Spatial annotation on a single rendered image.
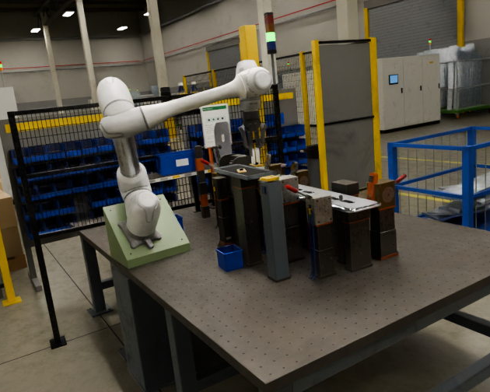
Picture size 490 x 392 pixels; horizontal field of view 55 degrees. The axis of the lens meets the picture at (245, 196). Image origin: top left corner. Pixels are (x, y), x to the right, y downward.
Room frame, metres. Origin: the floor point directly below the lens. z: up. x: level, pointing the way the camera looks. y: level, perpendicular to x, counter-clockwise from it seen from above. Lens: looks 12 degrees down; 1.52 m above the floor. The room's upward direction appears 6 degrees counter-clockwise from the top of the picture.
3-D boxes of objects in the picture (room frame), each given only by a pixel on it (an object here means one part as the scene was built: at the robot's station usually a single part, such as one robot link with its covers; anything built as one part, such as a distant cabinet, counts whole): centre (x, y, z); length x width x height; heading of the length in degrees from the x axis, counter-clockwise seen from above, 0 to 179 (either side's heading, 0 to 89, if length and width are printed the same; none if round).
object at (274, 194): (1.98, -0.11, 0.92); 0.08 x 0.08 x 0.44; 26
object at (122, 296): (2.47, 0.59, 0.33); 0.31 x 0.31 x 0.66; 31
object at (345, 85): (5.77, -1.35, 1.00); 1.04 x 0.14 x 2.00; 121
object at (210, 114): (3.52, 0.16, 1.30); 0.23 x 0.02 x 0.31; 116
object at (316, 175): (6.13, -1.07, 0.36); 0.50 x 0.50 x 0.73
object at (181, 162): (3.26, 0.43, 1.09); 0.30 x 0.17 x 0.13; 110
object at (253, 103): (2.11, -0.07, 1.47); 0.09 x 0.09 x 0.06
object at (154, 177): (3.28, 0.38, 1.01); 0.90 x 0.22 x 0.03; 116
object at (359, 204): (2.55, -0.21, 1.00); 1.38 x 0.22 x 0.02; 26
